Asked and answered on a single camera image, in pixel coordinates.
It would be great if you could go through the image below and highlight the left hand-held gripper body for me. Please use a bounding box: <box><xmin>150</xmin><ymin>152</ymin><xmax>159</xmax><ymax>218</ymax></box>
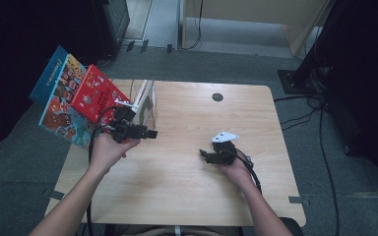
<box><xmin>103</xmin><ymin>99</ymin><xmax>140</xmax><ymax>145</ymax></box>

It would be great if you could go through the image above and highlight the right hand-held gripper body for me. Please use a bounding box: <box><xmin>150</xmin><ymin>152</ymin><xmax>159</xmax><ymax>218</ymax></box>
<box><xmin>206</xmin><ymin>131</ymin><xmax>241</xmax><ymax>166</ymax></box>

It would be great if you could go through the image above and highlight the white caterpillar picture book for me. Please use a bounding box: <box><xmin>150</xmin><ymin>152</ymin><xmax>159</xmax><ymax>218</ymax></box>
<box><xmin>129</xmin><ymin>79</ymin><xmax>158</xmax><ymax>130</ymax></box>

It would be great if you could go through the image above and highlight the clear acrylic book rack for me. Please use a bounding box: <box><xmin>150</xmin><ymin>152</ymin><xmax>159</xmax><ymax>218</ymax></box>
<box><xmin>128</xmin><ymin>78</ymin><xmax>158</xmax><ymax>131</ymax></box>

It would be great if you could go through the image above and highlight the red picture book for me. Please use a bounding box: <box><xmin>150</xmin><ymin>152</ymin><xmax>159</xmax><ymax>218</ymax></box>
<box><xmin>70</xmin><ymin>64</ymin><xmax>131</xmax><ymax>125</ymax></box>

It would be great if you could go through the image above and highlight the colourful monsters picture book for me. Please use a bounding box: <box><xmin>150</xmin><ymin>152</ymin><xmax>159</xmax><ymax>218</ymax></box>
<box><xmin>37</xmin><ymin>53</ymin><xmax>95</xmax><ymax>150</ymax></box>

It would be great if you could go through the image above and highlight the blue monster picture book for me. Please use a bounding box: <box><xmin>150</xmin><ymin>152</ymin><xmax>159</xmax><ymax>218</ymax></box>
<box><xmin>28</xmin><ymin>45</ymin><xmax>71</xmax><ymax>108</ymax></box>

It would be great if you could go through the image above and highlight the person's right hand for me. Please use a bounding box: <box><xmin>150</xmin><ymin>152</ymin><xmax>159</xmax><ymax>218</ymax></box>
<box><xmin>219</xmin><ymin>158</ymin><xmax>254</xmax><ymax>191</ymax></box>

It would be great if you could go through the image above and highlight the person's left hand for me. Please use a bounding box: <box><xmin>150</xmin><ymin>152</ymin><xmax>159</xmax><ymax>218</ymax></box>
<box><xmin>90</xmin><ymin>132</ymin><xmax>142</xmax><ymax>175</ymax></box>

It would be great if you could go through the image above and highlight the black stand base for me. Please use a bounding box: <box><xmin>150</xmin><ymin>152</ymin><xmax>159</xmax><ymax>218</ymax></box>
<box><xmin>277</xmin><ymin>68</ymin><xmax>313</xmax><ymax>96</ymax></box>

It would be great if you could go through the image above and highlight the black chair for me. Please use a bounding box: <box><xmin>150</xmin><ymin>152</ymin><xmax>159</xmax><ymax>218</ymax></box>
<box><xmin>280</xmin><ymin>215</ymin><xmax>304</xmax><ymax>236</ymax></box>

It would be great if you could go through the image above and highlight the black equipment case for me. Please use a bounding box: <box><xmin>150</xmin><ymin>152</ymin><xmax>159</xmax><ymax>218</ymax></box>
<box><xmin>91</xmin><ymin>0</ymin><xmax>131</xmax><ymax>61</ymax></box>

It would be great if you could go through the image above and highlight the light wooden cabinet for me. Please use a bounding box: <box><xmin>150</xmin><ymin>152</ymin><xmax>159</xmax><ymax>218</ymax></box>
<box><xmin>178</xmin><ymin>0</ymin><xmax>335</xmax><ymax>59</ymax></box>

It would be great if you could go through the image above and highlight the dark curtain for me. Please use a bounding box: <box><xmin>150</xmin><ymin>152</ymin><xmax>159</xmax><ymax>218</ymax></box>
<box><xmin>318</xmin><ymin>0</ymin><xmax>378</xmax><ymax>198</ymax></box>

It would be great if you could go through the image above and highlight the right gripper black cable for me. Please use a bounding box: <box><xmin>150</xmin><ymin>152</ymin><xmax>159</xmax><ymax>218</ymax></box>
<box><xmin>235</xmin><ymin>148</ymin><xmax>263</xmax><ymax>195</ymax></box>

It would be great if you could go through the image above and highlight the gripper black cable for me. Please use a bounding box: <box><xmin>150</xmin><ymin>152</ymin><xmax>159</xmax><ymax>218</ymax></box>
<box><xmin>235</xmin><ymin>148</ymin><xmax>263</xmax><ymax>195</ymax></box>
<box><xmin>85</xmin><ymin>105</ymin><xmax>120</xmax><ymax>236</ymax></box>

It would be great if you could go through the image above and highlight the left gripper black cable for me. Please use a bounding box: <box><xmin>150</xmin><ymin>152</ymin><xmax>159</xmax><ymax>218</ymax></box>
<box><xmin>85</xmin><ymin>105</ymin><xmax>120</xmax><ymax>236</ymax></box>

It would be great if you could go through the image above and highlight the looped black floor cable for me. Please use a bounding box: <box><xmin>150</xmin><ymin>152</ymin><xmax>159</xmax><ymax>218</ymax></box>
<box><xmin>273</xmin><ymin>92</ymin><xmax>327</xmax><ymax>132</ymax></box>

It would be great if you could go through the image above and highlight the long black floor cable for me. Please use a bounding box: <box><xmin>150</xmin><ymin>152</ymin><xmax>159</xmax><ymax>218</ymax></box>
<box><xmin>318</xmin><ymin>106</ymin><xmax>341</xmax><ymax>236</ymax></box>

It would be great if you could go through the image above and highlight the black hanging cable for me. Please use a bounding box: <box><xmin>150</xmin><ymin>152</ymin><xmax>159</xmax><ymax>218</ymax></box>
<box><xmin>180</xmin><ymin>0</ymin><xmax>205</xmax><ymax>51</ymax></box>

